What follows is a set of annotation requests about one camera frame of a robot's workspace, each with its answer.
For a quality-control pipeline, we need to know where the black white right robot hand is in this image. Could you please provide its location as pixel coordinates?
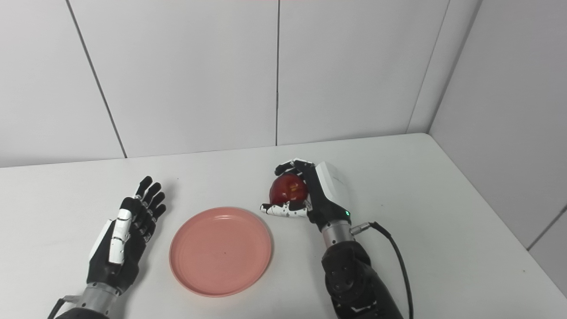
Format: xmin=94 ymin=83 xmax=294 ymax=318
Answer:
xmin=260 ymin=159 xmax=353 ymax=232

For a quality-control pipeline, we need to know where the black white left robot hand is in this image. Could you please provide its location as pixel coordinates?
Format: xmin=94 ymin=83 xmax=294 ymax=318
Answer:
xmin=86 ymin=176 xmax=167 ymax=294

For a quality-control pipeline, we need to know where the red apple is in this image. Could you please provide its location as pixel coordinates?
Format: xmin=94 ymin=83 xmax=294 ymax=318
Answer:
xmin=269 ymin=174 xmax=308 ymax=206

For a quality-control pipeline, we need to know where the pink round plate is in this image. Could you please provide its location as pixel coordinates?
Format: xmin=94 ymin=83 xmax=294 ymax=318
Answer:
xmin=169 ymin=207 xmax=272 ymax=297

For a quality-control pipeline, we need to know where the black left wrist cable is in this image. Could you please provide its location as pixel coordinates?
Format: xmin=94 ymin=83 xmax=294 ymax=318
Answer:
xmin=47 ymin=296 xmax=80 ymax=319

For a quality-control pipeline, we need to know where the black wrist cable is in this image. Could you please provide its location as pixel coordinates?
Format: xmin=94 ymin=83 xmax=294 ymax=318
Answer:
xmin=350 ymin=222 xmax=415 ymax=319
xmin=47 ymin=296 xmax=80 ymax=319

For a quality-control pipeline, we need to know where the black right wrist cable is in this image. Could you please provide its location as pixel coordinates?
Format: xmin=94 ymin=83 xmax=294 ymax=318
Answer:
xmin=350 ymin=222 xmax=415 ymax=319

